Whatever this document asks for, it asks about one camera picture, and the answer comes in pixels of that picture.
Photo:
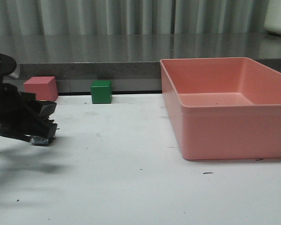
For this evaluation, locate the pink cube block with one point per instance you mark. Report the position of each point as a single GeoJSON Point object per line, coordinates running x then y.
{"type": "Point", "coordinates": [44, 87]}

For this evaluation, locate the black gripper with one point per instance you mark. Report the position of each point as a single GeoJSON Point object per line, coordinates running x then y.
{"type": "Point", "coordinates": [17, 122]}

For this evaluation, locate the grey stone counter shelf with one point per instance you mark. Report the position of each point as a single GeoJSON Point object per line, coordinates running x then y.
{"type": "Point", "coordinates": [131, 62]}

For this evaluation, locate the yellow black push button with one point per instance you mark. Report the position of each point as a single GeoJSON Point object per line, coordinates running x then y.
{"type": "Point", "coordinates": [40, 141]}

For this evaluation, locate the green cube block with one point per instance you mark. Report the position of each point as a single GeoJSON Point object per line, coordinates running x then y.
{"type": "Point", "coordinates": [101, 92]}

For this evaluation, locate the white appliance on counter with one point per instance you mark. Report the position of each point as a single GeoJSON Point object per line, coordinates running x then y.
{"type": "Point", "coordinates": [272, 21]}

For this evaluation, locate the pink plastic bin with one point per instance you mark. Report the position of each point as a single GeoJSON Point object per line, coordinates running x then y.
{"type": "Point", "coordinates": [223, 108]}

